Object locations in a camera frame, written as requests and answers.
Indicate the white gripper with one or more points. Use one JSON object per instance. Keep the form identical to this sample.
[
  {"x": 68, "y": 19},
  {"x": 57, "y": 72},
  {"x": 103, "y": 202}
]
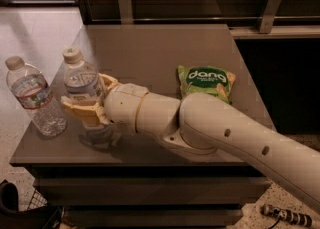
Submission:
[{"x": 122, "y": 110}]

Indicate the blue plastic bottle white cap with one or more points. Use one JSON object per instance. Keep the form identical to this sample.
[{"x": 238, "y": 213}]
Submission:
[{"x": 82, "y": 83}]

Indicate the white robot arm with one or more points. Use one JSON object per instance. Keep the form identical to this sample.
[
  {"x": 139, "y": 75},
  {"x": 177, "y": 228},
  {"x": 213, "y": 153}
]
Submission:
[{"x": 199, "y": 124}]

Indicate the clear water bottle red label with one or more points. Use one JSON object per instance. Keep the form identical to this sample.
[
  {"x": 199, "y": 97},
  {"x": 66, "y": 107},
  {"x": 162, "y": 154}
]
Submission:
[{"x": 30, "y": 88}]

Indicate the green dang chip bag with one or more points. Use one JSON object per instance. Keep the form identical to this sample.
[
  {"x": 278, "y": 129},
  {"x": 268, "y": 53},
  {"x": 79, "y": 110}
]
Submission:
[{"x": 210, "y": 80}]

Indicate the black bag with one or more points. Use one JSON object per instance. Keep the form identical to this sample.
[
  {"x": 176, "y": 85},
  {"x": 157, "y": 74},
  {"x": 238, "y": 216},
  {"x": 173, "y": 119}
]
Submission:
[{"x": 46, "y": 217}]

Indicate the black and white striped tool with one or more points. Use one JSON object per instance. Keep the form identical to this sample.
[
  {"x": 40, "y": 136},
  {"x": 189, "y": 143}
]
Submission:
[{"x": 290, "y": 217}]

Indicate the left metal wall bracket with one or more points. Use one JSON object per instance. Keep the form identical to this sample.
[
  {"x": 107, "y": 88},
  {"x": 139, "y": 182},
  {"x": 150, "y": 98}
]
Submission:
[{"x": 125, "y": 10}]

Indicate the metal wall bracket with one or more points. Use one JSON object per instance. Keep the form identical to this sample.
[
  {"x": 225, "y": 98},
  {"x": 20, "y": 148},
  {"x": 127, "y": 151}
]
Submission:
[
  {"x": 266, "y": 20},
  {"x": 125, "y": 10}
]

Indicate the black wire basket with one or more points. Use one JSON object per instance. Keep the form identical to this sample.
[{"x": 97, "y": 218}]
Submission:
[{"x": 37, "y": 201}]

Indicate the metal rail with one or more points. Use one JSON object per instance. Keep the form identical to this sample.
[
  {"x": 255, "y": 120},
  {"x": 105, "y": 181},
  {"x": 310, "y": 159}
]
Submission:
[{"x": 278, "y": 20}]

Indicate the right metal wall bracket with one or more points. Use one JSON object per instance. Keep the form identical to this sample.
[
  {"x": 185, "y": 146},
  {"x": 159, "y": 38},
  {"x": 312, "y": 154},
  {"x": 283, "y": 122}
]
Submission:
[{"x": 266, "y": 20}]

